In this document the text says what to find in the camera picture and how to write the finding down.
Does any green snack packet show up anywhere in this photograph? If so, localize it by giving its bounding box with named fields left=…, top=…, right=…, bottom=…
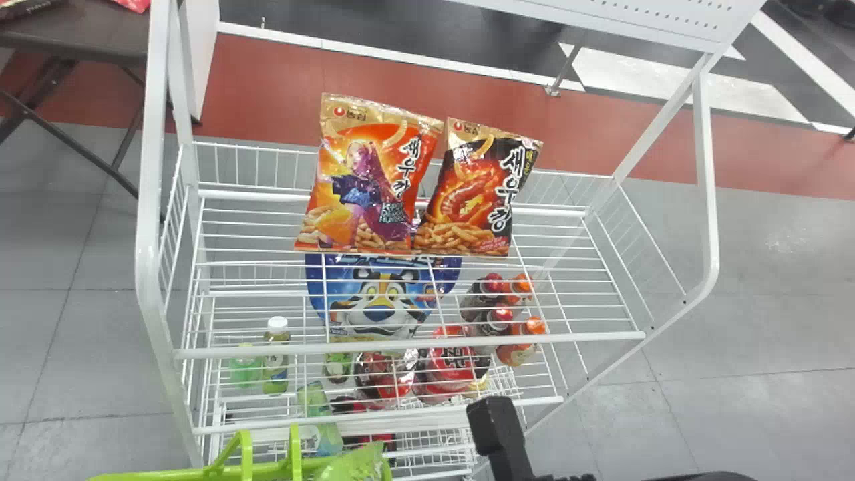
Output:
left=314, top=440, right=393, bottom=481

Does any blue cereal bag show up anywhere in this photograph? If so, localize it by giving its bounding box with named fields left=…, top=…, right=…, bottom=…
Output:
left=305, top=253, right=464, bottom=342

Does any white wire rack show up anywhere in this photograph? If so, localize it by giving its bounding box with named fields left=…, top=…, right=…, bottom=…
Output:
left=134, top=0, right=769, bottom=481

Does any black and red snack packet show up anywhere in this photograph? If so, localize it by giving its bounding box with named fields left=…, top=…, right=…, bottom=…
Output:
left=412, top=117, right=544, bottom=259

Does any green basket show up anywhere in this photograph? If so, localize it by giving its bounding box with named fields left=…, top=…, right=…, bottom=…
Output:
left=87, top=425, right=395, bottom=481

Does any green bottle with white cap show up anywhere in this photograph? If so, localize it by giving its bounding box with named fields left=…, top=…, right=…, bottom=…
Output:
left=261, top=316, right=292, bottom=396

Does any dark bottle with red cap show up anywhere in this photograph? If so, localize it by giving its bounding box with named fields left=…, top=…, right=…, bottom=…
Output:
left=468, top=303, right=516, bottom=339
left=460, top=272, right=506, bottom=323

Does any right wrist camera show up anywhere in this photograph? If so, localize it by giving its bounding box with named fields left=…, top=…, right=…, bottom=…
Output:
left=466, top=395, right=535, bottom=481

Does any orange bottle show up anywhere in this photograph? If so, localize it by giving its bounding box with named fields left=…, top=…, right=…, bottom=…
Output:
left=496, top=315, right=549, bottom=367
left=501, top=273, right=536, bottom=309

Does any orange snack packet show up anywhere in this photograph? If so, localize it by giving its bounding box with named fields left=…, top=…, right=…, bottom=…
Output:
left=295, top=92, right=446, bottom=255

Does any dark side table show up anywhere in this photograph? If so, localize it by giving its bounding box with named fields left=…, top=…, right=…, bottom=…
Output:
left=0, top=0, right=169, bottom=201

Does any red noodle cup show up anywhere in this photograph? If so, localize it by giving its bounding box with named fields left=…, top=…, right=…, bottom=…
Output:
left=353, top=350, right=419, bottom=409
left=415, top=325, right=496, bottom=404

